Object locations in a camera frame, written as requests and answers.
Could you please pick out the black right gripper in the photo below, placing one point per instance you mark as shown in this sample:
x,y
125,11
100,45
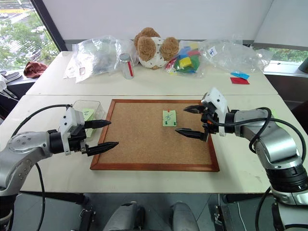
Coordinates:
x,y
211,124

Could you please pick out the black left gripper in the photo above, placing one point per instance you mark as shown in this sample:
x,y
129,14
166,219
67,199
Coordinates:
x,y
77,140

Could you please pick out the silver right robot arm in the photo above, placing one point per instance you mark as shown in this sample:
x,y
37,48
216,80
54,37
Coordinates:
x,y
274,144

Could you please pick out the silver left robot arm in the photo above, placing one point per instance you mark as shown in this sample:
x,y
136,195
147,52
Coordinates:
x,y
21,154

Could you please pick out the light green paper card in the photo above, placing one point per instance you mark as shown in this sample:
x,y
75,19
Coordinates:
x,y
88,113

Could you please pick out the green paper note with writing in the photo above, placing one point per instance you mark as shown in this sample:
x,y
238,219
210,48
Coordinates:
x,y
169,118

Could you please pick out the wood framed cork board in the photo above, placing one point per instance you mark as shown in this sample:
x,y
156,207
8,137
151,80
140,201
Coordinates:
x,y
139,139

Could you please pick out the clear plastic container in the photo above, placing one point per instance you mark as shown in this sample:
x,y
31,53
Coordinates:
x,y
96,107

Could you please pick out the bag of coloured foam blocks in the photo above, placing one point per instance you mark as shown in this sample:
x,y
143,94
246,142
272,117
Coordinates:
x,y
186,62

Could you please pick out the red paper card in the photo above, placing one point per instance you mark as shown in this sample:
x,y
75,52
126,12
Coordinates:
x,y
239,81

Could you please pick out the blue paper card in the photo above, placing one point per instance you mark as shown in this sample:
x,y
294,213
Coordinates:
x,y
240,75

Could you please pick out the clear plastic bag with label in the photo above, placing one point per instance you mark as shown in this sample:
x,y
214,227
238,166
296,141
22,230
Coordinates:
x,y
235,56

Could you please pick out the crumpled clear plastic bag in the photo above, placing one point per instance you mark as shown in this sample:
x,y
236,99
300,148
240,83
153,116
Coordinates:
x,y
96,57

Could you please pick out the brown and white plush toy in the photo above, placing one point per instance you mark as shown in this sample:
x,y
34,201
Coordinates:
x,y
150,50

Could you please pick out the grey rounded robot leg shape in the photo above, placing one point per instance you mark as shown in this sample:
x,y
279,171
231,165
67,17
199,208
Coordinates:
x,y
122,217
184,216

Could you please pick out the dark red cloth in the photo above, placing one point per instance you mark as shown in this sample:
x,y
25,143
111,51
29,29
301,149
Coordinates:
x,y
33,69

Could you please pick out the dark grey flat object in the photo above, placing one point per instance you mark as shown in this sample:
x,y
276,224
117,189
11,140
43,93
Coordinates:
x,y
13,77

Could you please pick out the dark grey rounded object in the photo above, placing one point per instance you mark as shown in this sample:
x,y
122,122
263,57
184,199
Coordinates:
x,y
303,67

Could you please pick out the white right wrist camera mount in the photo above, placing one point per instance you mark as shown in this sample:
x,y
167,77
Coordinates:
x,y
217,98

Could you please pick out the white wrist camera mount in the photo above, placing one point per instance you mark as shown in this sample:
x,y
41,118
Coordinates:
x,y
217,98
67,120

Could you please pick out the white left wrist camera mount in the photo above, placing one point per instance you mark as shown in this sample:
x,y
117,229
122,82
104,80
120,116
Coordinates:
x,y
67,120

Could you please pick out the black table leg bracket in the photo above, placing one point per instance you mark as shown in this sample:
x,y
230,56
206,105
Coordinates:
x,y
216,216
86,220

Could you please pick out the black window frame post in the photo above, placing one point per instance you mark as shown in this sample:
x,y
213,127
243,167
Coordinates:
x,y
49,26

